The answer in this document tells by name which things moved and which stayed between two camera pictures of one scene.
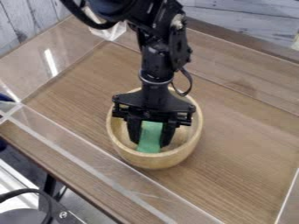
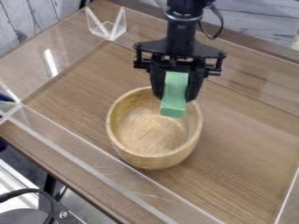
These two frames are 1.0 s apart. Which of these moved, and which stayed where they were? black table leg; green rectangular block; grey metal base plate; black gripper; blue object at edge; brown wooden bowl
Moved: green rectangular block; black gripper
Stayed: brown wooden bowl; grey metal base plate; blue object at edge; black table leg
